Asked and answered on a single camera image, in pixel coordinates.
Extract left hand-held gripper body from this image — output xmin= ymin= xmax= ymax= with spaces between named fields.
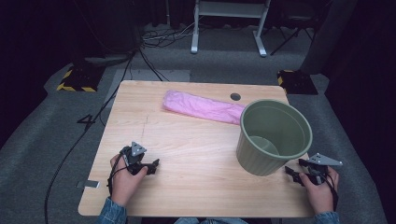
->
xmin=120 ymin=141 xmax=153 ymax=175

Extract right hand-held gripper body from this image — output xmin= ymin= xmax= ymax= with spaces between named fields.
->
xmin=306 ymin=152 xmax=344 ymax=187

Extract green plastic bin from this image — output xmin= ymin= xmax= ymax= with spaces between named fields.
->
xmin=235 ymin=98 xmax=313 ymax=177

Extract pink plastic bag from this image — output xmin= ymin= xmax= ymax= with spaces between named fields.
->
xmin=162 ymin=89 xmax=247 ymax=126

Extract person's right hand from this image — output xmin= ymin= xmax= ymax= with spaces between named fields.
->
xmin=298 ymin=166 xmax=340 ymax=216

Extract person's left hand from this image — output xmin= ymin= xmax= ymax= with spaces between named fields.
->
xmin=109 ymin=154 xmax=149 ymax=207

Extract grey tape strip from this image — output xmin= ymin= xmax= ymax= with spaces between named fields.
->
xmin=76 ymin=179 xmax=101 ymax=189

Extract person's legs in jeans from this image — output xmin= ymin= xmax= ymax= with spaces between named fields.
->
xmin=174 ymin=217 xmax=250 ymax=224

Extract black yellow striped base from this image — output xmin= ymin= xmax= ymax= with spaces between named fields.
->
xmin=276 ymin=69 xmax=319 ymax=96
xmin=56 ymin=63 xmax=106 ymax=92

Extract grey curtain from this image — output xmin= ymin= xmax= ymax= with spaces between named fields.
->
xmin=300 ymin=0 xmax=359 ymax=76

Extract black folding stand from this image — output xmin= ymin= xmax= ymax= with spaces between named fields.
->
xmin=270 ymin=13 xmax=316 ymax=57

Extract white metal stand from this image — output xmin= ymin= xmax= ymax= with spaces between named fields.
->
xmin=190 ymin=0 xmax=272 ymax=58

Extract right hand-held gripper black cable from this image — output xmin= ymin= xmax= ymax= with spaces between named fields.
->
xmin=323 ymin=172 xmax=340 ymax=213

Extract hand-held gripper black cable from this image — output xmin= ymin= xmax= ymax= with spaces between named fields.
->
xmin=323 ymin=172 xmax=340 ymax=213
xmin=106 ymin=148 xmax=129 ymax=196

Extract left hand-held gripper black cable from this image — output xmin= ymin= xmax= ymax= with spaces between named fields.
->
xmin=106 ymin=148 xmax=129 ymax=196

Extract thick black floor cable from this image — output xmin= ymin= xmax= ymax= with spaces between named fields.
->
xmin=44 ymin=50 xmax=136 ymax=224

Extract thin black floor cable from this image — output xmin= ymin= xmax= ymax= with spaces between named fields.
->
xmin=138 ymin=48 xmax=170 ymax=82

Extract bundle of floor cables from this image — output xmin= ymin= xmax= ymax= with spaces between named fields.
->
xmin=141 ymin=21 xmax=195 ymax=49

